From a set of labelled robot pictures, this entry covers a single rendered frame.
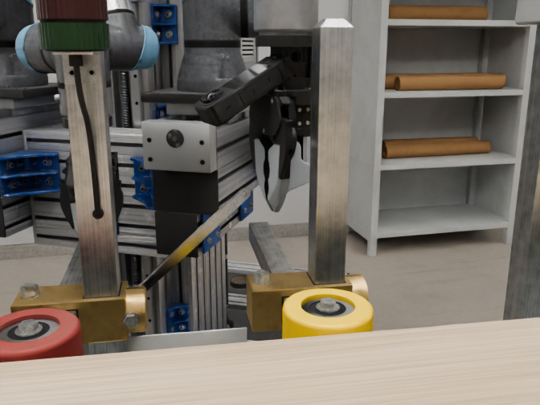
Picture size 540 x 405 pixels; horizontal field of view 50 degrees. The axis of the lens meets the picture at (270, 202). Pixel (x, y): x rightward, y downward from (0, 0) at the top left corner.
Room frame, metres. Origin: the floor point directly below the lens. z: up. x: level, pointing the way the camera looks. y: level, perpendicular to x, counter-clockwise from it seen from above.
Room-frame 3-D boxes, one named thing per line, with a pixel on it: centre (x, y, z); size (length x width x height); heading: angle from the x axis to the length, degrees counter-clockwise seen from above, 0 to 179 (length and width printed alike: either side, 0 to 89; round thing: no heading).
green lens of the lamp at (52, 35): (0.54, 0.17, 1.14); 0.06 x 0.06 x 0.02
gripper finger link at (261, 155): (0.72, -0.01, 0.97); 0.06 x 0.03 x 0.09; 120
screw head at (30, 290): (0.57, 0.26, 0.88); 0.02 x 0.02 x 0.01
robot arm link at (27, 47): (0.94, 0.33, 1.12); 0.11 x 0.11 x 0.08; 45
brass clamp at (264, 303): (0.62, -0.04, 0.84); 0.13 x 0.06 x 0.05; 100
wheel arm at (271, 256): (0.66, -0.02, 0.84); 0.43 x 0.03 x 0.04; 10
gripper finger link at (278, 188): (0.69, -0.03, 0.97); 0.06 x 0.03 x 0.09; 120
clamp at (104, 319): (0.58, 0.20, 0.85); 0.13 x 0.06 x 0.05; 100
